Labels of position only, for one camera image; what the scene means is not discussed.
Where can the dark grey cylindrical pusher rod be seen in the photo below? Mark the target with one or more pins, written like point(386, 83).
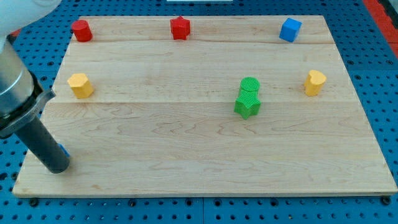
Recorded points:
point(42, 144)

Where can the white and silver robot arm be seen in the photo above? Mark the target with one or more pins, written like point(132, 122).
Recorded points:
point(22, 96)

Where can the red star block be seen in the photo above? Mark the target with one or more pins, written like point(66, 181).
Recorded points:
point(180, 28)

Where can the green star block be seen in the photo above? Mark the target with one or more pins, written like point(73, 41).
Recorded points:
point(247, 104)

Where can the blue block behind rod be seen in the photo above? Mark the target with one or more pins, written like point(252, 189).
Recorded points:
point(64, 150)

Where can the yellow hexagon block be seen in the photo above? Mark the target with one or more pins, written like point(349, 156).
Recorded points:
point(80, 85)

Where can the red cylinder block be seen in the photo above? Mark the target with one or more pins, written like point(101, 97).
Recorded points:
point(82, 31)

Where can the wooden board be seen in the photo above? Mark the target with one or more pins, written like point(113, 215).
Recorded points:
point(161, 120)

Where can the green cylinder block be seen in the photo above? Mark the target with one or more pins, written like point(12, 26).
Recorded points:
point(250, 85)

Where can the blue cube block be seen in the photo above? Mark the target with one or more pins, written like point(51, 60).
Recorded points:
point(290, 29)

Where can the yellow heart block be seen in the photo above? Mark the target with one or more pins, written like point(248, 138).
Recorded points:
point(314, 82)

